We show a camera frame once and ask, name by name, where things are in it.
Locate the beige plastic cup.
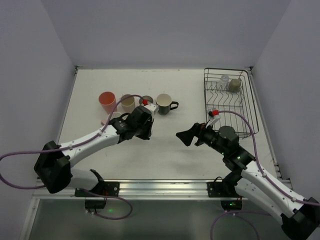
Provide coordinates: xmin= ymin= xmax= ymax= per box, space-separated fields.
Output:
xmin=120 ymin=94 xmax=136 ymax=114

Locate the metal cup with cream label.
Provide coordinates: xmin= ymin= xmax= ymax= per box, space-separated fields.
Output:
xmin=138 ymin=95 xmax=154 ymax=105

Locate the pink ceramic mug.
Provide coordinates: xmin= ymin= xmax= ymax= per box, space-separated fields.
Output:
xmin=100 ymin=111 xmax=122 ymax=126

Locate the black mug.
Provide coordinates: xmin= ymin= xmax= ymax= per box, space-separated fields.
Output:
xmin=156 ymin=93 xmax=179 ymax=116

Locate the tall pink plastic cup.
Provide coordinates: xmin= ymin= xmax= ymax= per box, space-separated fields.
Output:
xmin=98 ymin=91 xmax=117 ymax=114

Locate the grey-green ceramic cup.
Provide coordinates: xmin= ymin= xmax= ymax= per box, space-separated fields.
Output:
xmin=228 ymin=78 xmax=242 ymax=93

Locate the clear glass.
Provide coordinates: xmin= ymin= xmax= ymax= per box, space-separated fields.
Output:
xmin=217 ymin=75 xmax=230 ymax=89

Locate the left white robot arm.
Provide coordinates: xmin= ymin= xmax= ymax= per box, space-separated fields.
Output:
xmin=34 ymin=104 xmax=155 ymax=196

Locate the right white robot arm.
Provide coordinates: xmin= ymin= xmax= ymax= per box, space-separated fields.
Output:
xmin=176 ymin=123 xmax=320 ymax=240

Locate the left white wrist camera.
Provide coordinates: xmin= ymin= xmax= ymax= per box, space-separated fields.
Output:
xmin=144 ymin=103 xmax=158 ymax=116

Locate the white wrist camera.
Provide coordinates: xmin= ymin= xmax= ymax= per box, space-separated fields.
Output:
xmin=144 ymin=103 xmax=158 ymax=116
xmin=206 ymin=107 xmax=221 ymax=128

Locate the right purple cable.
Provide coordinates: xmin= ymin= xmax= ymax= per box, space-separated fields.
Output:
xmin=209 ymin=109 xmax=320 ymax=240

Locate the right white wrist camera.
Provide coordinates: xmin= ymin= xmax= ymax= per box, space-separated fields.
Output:
xmin=206 ymin=107 xmax=221 ymax=128

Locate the wire dish rack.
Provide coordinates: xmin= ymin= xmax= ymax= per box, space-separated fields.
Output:
xmin=203 ymin=67 xmax=260 ymax=139

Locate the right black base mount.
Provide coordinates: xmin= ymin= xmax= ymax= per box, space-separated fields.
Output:
xmin=206 ymin=173 xmax=243 ymax=212

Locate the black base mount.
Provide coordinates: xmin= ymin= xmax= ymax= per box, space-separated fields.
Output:
xmin=75 ymin=169 xmax=120 ymax=213
xmin=206 ymin=173 xmax=243 ymax=212

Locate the aluminium mounting rail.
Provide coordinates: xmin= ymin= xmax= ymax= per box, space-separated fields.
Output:
xmin=33 ymin=177 xmax=296 ymax=201

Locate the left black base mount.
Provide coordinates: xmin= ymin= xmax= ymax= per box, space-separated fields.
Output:
xmin=75 ymin=169 xmax=120 ymax=213

